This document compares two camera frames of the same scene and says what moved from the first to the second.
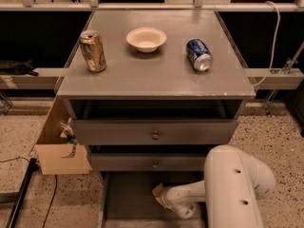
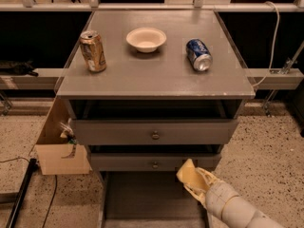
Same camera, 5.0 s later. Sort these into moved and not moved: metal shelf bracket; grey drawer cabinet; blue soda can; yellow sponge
Moved: yellow sponge
Not moved: metal shelf bracket; blue soda can; grey drawer cabinet
